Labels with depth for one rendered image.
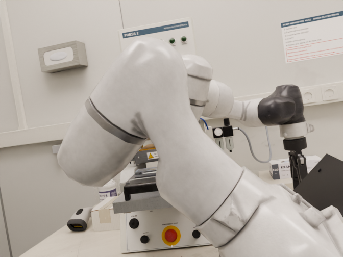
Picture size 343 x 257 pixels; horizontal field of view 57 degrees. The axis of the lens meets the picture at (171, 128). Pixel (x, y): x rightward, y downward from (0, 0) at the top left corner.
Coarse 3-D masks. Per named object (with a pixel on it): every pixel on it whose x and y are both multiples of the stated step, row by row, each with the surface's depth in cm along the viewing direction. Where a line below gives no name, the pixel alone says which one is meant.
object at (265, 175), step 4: (260, 172) 169; (264, 172) 167; (268, 172) 166; (260, 176) 160; (264, 176) 159; (268, 176) 157; (264, 180) 152; (268, 180) 151; (272, 180) 150; (276, 180) 149; (280, 180) 148; (284, 180) 147; (288, 180) 146; (288, 184) 141; (292, 184) 140; (292, 188) 141
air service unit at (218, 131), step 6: (228, 120) 136; (210, 126) 137; (222, 126) 138; (228, 126) 135; (210, 132) 137; (216, 132) 135; (222, 132) 134; (228, 132) 135; (216, 138) 138; (222, 138) 137; (228, 138) 136; (222, 144) 137; (228, 144) 136
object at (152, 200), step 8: (152, 176) 90; (152, 192) 88; (120, 200) 84; (136, 200) 82; (144, 200) 82; (152, 200) 82; (160, 200) 82; (120, 208) 83; (128, 208) 83; (136, 208) 83; (144, 208) 82; (152, 208) 82; (160, 208) 82
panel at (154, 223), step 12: (132, 216) 106; (144, 216) 106; (156, 216) 105; (168, 216) 104; (180, 216) 104; (132, 228) 105; (144, 228) 104; (156, 228) 104; (168, 228) 103; (180, 228) 102; (192, 228) 102; (132, 240) 103; (156, 240) 102; (180, 240) 101; (192, 240) 101; (204, 240) 100
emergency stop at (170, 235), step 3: (168, 231) 102; (171, 231) 102; (174, 231) 101; (165, 234) 102; (168, 234) 101; (171, 234) 101; (174, 234) 101; (165, 237) 101; (168, 237) 101; (171, 237) 101; (174, 237) 101; (168, 240) 101; (171, 240) 101; (174, 240) 101
